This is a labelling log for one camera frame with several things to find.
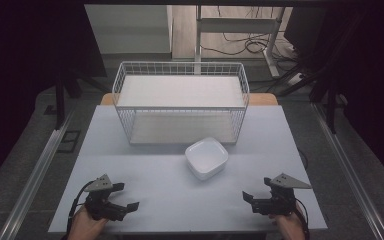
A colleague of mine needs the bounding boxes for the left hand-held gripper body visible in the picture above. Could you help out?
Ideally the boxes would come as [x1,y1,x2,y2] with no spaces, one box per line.
[84,173,128,222]

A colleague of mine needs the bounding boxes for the black floor socket frame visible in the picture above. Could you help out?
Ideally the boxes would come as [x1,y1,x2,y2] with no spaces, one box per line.
[56,129,82,154]

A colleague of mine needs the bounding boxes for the white power strip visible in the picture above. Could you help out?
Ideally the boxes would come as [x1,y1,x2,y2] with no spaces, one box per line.
[285,71,305,87]

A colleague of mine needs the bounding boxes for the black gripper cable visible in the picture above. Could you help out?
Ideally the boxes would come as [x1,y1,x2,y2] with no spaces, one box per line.
[66,180,96,235]
[293,197,312,240]

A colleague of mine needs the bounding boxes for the person's left hand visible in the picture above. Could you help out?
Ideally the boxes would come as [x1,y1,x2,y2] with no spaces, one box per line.
[66,204,110,240]

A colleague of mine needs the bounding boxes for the white metal desk frame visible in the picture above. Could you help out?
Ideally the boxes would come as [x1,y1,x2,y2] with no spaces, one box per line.
[194,4,287,80]

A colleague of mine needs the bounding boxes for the person's right hand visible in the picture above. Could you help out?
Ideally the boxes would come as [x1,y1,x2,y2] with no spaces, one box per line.
[268,203,307,240]

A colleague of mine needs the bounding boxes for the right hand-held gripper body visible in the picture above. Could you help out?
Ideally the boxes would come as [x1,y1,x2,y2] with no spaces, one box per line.
[251,172,313,217]

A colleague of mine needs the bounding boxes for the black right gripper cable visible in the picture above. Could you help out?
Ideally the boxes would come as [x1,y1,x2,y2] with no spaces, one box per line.
[293,197,312,240]

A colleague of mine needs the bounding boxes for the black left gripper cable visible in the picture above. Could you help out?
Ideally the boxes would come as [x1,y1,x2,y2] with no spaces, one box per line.
[66,180,96,235]

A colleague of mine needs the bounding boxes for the black metal stand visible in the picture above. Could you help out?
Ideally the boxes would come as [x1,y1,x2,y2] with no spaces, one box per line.
[324,74,338,135]
[53,64,109,132]

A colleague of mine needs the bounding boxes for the white cabinet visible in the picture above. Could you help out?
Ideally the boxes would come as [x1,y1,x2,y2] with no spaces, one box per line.
[84,4,174,62]

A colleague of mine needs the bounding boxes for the white wire rack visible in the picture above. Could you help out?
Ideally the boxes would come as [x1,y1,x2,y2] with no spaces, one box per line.
[111,60,251,146]

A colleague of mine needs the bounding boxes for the dark curtain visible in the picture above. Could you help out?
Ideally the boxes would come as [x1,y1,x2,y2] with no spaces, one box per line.
[283,4,384,193]
[0,0,108,194]

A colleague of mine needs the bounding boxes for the black floor cables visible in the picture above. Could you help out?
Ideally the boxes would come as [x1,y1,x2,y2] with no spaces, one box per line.
[200,5,303,69]

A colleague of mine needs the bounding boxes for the white square bowl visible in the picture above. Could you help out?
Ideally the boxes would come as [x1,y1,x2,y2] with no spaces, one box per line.
[184,136,230,182]

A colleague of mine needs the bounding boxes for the aluminium rail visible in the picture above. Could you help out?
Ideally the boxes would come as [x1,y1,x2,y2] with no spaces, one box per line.
[0,109,78,240]
[310,102,384,240]

